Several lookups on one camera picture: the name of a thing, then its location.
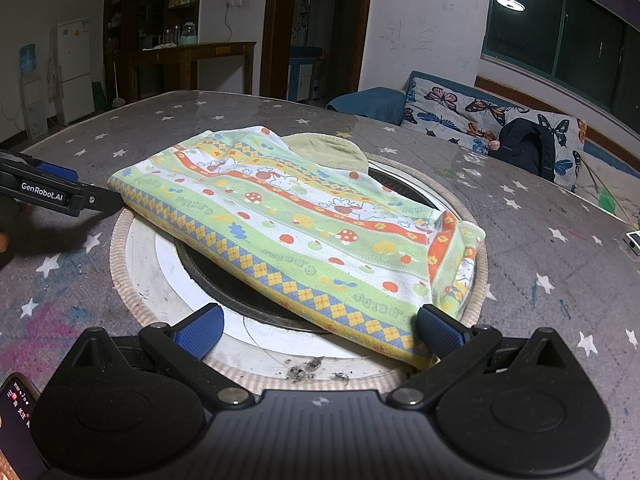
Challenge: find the dark wooden table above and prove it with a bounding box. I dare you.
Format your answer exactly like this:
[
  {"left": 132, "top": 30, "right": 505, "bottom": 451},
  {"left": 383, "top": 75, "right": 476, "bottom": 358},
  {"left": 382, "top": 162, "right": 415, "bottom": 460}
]
[{"left": 127, "top": 41, "right": 257, "bottom": 104}]

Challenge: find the brown wooden door frame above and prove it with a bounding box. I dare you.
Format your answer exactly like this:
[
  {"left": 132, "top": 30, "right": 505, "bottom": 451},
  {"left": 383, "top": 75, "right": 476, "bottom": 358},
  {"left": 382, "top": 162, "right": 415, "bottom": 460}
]
[{"left": 260, "top": 0, "right": 376, "bottom": 101}]

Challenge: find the white mop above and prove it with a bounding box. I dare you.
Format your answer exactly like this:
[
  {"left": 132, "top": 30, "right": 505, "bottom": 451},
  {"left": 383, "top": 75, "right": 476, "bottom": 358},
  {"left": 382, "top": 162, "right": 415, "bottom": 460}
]
[{"left": 112, "top": 55, "right": 127, "bottom": 107}]

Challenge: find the black round induction cooktop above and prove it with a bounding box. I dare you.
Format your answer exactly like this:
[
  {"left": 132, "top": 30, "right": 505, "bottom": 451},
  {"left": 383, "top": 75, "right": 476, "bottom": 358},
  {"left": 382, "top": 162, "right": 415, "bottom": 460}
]
[{"left": 175, "top": 165, "right": 446, "bottom": 333}]

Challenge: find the black backpack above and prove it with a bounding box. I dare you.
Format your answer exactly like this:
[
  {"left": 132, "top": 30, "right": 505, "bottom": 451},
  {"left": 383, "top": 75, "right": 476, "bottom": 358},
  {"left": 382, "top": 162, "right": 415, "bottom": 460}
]
[{"left": 497, "top": 117, "right": 557, "bottom": 183}]

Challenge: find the white refrigerator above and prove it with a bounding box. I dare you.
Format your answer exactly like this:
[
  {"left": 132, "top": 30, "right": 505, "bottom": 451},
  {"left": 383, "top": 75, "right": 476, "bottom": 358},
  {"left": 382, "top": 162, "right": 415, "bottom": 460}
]
[{"left": 56, "top": 19, "right": 94, "bottom": 125}]

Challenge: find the blue and white cabinet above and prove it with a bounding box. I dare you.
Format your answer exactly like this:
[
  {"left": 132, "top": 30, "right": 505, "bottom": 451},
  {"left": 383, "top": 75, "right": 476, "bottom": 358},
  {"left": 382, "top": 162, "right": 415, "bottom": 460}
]
[{"left": 288, "top": 46, "right": 321, "bottom": 102}]

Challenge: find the white round cooktop surround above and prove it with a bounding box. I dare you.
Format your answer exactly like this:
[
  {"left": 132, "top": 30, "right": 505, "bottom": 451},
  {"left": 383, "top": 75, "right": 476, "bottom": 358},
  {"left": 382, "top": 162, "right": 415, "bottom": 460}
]
[{"left": 124, "top": 157, "right": 473, "bottom": 376}]

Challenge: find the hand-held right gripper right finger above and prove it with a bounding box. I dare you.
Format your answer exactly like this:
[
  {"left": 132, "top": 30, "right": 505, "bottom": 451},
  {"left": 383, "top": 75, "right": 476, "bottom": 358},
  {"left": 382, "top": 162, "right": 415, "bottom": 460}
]
[{"left": 387, "top": 304, "right": 573, "bottom": 408}]

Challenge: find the olive green cloth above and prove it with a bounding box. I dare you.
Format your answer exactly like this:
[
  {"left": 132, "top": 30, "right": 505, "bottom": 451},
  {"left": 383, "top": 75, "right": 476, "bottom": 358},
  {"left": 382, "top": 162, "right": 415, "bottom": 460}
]
[{"left": 283, "top": 132, "right": 370, "bottom": 173}]

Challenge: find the blue cushion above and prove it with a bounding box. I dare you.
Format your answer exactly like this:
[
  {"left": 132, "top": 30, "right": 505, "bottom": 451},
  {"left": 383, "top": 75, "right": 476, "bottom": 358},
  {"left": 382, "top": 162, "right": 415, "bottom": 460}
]
[{"left": 327, "top": 87, "right": 407, "bottom": 126}]

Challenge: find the colourful mushroom print garment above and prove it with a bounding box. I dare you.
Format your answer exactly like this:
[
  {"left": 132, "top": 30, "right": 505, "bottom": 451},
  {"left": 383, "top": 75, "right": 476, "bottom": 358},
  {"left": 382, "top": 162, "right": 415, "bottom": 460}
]
[{"left": 107, "top": 127, "right": 487, "bottom": 370}]

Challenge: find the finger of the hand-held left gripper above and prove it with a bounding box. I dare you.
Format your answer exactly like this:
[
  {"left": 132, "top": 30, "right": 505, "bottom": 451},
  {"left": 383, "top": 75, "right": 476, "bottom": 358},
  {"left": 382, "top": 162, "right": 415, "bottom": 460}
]
[
  {"left": 0, "top": 152, "right": 79, "bottom": 182},
  {"left": 0, "top": 169, "right": 124, "bottom": 218}
]

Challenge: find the wooden shelf cabinet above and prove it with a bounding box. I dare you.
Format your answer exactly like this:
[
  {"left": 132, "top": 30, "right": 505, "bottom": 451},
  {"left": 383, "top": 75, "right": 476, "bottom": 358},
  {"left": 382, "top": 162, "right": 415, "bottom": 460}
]
[{"left": 103, "top": 0, "right": 203, "bottom": 106}]

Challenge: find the butterfly print sofa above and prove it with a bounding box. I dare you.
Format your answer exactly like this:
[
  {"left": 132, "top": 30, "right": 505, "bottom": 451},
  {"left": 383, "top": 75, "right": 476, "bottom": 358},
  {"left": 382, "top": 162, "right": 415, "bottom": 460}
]
[{"left": 401, "top": 71, "right": 640, "bottom": 198}]

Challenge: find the blue water bottle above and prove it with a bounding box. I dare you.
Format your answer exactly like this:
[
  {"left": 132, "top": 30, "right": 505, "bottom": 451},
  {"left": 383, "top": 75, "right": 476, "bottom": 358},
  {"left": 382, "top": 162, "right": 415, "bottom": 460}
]
[{"left": 20, "top": 44, "right": 40, "bottom": 75}]

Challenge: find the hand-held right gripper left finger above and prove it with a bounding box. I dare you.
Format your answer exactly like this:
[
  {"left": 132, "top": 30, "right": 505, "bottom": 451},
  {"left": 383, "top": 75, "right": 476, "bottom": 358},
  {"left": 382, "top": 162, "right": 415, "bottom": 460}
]
[{"left": 67, "top": 304, "right": 256, "bottom": 408}]

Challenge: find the green framed window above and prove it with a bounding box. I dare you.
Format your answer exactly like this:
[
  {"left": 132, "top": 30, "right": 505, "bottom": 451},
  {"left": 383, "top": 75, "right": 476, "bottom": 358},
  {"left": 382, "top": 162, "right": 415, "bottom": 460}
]
[{"left": 481, "top": 0, "right": 640, "bottom": 136}]

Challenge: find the black smartphone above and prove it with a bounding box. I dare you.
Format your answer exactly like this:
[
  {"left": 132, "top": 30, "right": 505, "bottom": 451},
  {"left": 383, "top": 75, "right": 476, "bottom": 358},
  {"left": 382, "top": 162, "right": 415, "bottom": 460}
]
[{"left": 0, "top": 372, "right": 48, "bottom": 480}]

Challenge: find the white water dispenser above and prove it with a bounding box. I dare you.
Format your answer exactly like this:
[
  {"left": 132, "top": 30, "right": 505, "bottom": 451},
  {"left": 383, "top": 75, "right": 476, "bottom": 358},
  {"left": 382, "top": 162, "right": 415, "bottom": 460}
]
[{"left": 21, "top": 72, "right": 50, "bottom": 138}]

